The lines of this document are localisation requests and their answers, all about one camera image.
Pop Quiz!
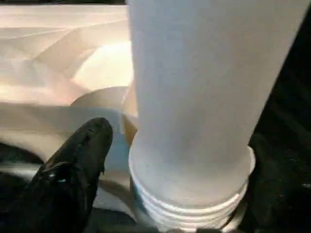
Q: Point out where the white plastic table top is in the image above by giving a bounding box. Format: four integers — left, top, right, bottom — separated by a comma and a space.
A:
0, 4, 250, 233

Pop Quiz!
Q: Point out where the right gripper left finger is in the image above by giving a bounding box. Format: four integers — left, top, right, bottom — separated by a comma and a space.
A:
0, 116, 114, 233

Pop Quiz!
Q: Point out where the white plastic table leg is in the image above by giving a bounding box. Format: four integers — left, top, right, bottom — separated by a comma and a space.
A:
127, 0, 310, 232

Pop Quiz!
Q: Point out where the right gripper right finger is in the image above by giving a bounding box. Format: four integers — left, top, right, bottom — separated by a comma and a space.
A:
245, 132, 311, 233

